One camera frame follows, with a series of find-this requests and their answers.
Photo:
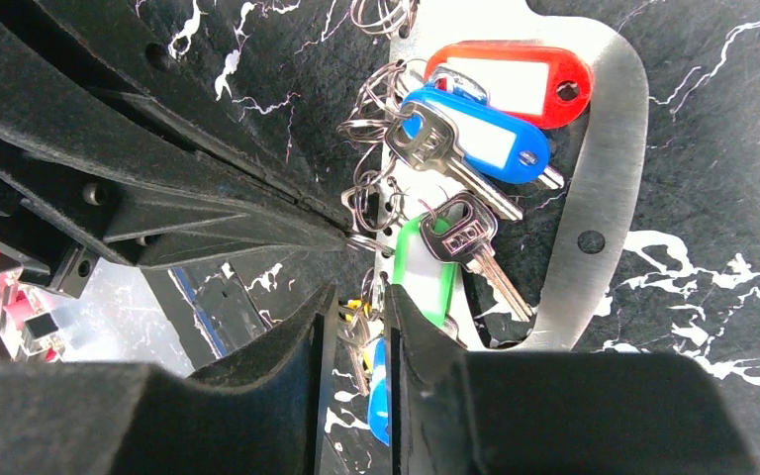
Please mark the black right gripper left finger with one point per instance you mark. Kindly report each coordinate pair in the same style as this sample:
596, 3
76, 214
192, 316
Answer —
258, 410

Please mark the red key tag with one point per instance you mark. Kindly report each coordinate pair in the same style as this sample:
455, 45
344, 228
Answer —
547, 86

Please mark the blue key tag with key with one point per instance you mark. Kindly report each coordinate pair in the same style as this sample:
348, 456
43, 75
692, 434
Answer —
472, 144

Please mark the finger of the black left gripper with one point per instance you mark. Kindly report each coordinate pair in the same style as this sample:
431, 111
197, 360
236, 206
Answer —
57, 223
87, 85

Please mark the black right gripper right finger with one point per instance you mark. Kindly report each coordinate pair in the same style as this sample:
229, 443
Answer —
458, 411

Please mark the green key tag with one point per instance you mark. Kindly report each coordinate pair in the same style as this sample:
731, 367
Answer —
428, 281

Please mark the blue key tag front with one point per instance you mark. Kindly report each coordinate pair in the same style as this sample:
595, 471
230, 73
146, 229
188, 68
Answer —
378, 409

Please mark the cluster of tagged keys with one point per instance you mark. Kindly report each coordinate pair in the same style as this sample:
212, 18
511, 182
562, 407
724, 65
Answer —
459, 227

